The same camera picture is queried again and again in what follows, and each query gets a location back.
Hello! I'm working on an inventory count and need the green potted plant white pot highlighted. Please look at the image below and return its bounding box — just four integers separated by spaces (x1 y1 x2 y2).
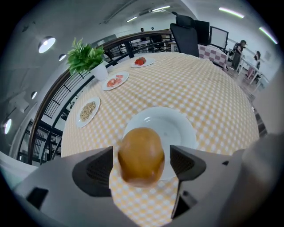
66 37 110 82

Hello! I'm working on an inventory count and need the black railing with wooden handrail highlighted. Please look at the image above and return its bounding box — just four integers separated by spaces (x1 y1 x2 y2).
17 30 176 166

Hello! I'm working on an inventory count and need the golden bread bun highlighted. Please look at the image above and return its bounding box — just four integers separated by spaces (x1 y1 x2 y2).
117 126 166 188

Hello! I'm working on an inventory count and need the black mesh office chair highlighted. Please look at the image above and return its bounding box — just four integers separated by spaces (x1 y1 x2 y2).
169 11 201 58

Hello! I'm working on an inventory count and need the small plate of red food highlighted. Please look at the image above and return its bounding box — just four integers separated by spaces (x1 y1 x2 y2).
130 56 156 69

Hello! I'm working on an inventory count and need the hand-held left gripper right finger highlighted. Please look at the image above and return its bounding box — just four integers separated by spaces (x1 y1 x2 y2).
142 133 267 227

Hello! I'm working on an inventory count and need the small plate of pink slices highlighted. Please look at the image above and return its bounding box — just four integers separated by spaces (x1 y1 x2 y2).
102 71 130 92

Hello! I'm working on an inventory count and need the yellow checked cloth round table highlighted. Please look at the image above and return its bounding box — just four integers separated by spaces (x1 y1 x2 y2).
60 51 260 227

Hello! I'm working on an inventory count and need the white panel with black frame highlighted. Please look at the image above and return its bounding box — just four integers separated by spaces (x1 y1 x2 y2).
209 26 229 51

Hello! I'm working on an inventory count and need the small plate of grains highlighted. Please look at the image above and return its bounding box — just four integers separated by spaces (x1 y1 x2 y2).
75 96 101 128

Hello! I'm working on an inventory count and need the purple checked cloth table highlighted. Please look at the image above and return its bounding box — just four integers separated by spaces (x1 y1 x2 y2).
197 44 229 72

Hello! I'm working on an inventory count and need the black cabinet box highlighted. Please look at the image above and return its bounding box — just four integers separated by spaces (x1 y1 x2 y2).
195 20 210 46

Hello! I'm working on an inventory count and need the plate with orange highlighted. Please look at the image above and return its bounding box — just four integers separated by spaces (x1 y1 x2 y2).
122 106 198 181

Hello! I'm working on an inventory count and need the white long table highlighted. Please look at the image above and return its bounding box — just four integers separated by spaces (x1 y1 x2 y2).
238 56 270 86

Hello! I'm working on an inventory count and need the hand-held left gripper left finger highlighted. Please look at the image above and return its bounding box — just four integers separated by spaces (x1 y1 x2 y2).
12 145 138 227

